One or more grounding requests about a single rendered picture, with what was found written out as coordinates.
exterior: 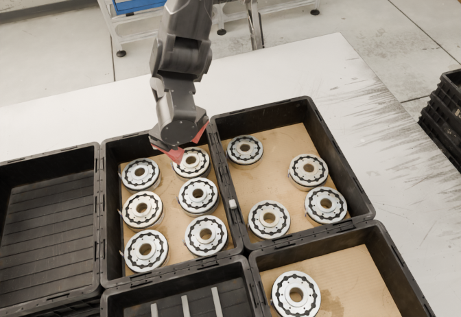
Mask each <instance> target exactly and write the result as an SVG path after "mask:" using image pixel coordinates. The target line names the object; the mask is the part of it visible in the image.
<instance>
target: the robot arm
mask: <svg viewBox="0 0 461 317"><path fill-rule="evenodd" d="M212 10H213V0H167V2H166V4H165V6H164V10H163V17H162V21H160V24H159V29H158V36H157V38H155V39H154V43H153V47H152V53H151V56H150V61H149V65H150V72H151V76H152V77H151V78H150V87H151V90H152V93H153V96H154V99H155V102H156V115H157V119H158V123H157V124H156V125H155V126H154V127H153V128H152V129H151V130H150V131H149V136H150V143H151V145H152V146H154V147H155V148H157V149H158V150H160V151H161V152H163V153H165V154H166V155H167V156H168V157H169V158H170V159H171V160H172V161H173V162H174V163H176V164H178V165H180V164H181V161H182V157H183V154H184V152H185V150H184V149H182V148H180V147H179V145H181V144H184V143H188V142H190V141H193V142H194V143H198V141H199V140H200V137H201V136H202V133H203V132H204V130H205V128H206V126H207V125H208V123H209V116H208V115H207V114H206V109H204V108H201V107H199V106H196V105H195V102H194V98H193V95H195V94H196V88H195V84H194V82H201V80H202V77H203V75H204V74H207V73H208V70H209V67H210V65H211V61H212V57H213V52H212V49H211V40H210V39H209V34H210V31H211V27H212V24H213V22H212Z"/></svg>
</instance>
